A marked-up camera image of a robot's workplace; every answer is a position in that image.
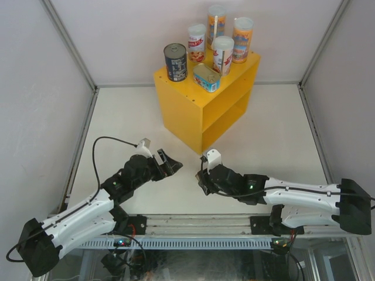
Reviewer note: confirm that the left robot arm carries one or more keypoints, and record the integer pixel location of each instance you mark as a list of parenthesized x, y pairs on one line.
[(42, 244)]

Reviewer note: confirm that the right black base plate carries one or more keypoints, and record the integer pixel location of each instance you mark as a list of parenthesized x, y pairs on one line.
[(260, 225)]

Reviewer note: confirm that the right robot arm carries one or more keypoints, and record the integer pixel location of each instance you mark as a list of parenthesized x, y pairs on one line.
[(294, 205)]

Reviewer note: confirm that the round tomato tin can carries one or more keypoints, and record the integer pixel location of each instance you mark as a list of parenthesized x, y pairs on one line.
[(176, 62)]

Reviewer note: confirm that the aluminium front rail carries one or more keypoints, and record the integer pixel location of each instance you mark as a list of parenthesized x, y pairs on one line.
[(202, 224)]

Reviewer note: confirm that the yellow two-shelf cabinet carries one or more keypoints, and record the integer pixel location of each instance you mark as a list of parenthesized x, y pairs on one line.
[(197, 117)]

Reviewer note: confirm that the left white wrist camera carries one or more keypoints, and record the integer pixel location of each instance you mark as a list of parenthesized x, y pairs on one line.
[(142, 148)]

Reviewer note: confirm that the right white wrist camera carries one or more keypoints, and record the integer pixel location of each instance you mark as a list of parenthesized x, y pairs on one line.
[(213, 158)]

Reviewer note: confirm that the tall can with white spoon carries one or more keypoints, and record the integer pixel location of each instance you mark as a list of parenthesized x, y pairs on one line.
[(216, 23)]

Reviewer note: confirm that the grey slotted cable duct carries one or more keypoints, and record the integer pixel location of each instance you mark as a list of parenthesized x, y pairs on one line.
[(164, 243)]

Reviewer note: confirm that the small red-white can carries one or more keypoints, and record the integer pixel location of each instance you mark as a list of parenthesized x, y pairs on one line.
[(222, 54), (196, 43)]

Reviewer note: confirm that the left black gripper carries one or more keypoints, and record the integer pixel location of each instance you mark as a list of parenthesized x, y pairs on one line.
[(164, 170)]

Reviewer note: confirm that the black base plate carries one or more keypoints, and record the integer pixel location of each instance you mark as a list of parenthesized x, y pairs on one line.
[(260, 225), (133, 225)]

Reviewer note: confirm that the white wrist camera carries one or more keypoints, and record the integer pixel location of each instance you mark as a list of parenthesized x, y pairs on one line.
[(213, 158), (142, 148)]

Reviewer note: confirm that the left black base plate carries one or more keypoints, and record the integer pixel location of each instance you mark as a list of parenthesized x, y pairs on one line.
[(133, 225)]

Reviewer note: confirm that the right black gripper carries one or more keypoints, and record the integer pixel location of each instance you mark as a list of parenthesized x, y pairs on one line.
[(210, 185)]

